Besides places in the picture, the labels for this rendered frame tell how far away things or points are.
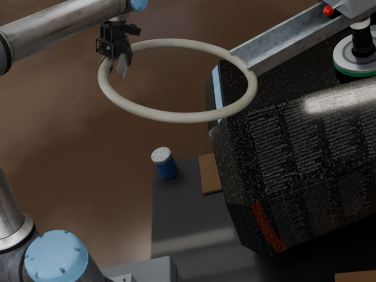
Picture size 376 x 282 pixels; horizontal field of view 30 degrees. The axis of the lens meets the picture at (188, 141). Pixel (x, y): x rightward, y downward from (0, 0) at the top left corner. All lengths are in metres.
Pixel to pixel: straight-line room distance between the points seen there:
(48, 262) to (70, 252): 0.06
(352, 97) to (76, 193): 1.70
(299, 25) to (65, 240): 1.08
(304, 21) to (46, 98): 2.33
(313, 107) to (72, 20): 1.06
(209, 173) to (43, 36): 1.88
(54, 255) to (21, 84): 2.88
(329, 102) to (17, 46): 1.25
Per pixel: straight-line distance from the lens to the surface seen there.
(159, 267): 2.10
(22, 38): 1.64
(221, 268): 3.08
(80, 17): 1.77
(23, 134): 4.20
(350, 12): 2.27
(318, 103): 2.51
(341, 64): 2.51
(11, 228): 1.87
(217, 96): 2.63
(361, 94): 2.52
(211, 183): 3.37
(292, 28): 2.37
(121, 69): 2.25
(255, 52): 2.32
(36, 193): 3.81
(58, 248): 1.81
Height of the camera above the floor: 2.47
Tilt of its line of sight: 43 degrees down
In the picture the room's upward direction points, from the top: 22 degrees counter-clockwise
